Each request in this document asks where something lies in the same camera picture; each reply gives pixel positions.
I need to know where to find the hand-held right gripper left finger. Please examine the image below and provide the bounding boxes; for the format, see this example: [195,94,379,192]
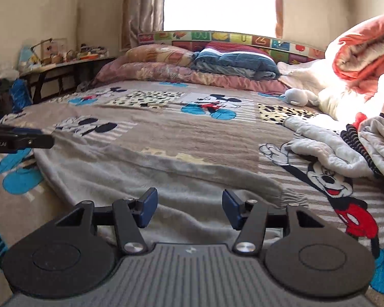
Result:
[55,187,158,256]

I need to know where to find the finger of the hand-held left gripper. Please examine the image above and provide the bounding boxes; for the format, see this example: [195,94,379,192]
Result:
[0,127,43,135]
[0,133,56,155]

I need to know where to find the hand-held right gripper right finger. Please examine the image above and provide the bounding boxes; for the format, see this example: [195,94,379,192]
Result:
[222,189,327,256]

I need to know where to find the grey sweatpants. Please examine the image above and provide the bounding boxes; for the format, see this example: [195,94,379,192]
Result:
[35,131,309,253]

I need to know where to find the dark bag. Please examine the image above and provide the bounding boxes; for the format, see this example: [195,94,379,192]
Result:
[0,78,15,120]

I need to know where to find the blue plastic bag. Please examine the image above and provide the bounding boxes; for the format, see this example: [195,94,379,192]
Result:
[9,78,33,111]

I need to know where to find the dark framed desk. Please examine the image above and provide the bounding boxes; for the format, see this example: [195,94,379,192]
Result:
[19,56,117,104]

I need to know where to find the cartoon mouse printed blanket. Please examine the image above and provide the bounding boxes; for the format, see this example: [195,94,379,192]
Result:
[0,80,384,307]

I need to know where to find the cartoon picture calendar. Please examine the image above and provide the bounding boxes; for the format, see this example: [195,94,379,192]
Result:
[41,37,68,59]

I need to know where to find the clutter of small desk things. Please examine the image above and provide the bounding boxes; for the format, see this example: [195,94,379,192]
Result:
[19,41,109,71]

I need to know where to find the white grey fleece garment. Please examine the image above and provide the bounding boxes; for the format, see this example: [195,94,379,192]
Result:
[283,115,376,180]

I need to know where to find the grey plush toy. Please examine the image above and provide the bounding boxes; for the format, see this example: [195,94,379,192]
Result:
[283,88,321,107]

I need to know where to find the black white striped garment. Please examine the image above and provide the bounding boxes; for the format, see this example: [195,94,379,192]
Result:
[341,112,383,178]

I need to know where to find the white fluffy blanket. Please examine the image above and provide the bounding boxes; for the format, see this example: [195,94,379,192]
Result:
[277,59,384,125]

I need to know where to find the blue striped folded quilt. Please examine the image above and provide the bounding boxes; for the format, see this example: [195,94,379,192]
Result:
[192,41,280,80]

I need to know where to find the orange floral pillow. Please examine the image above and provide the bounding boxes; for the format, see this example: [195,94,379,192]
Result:
[125,44,196,68]

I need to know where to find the colourful picture-tile headboard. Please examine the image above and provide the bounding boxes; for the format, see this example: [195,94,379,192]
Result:
[137,30,327,64]

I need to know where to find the silver grey curtain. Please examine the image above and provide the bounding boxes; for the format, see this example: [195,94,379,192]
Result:
[121,0,167,49]

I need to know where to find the coral rolled quilt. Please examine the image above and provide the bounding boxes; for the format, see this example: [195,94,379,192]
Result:
[325,13,384,101]

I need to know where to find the bright window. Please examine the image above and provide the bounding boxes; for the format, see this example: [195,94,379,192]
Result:
[163,0,276,34]

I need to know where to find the orange brown curtain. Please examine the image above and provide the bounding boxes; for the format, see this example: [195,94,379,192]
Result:
[271,0,284,38]

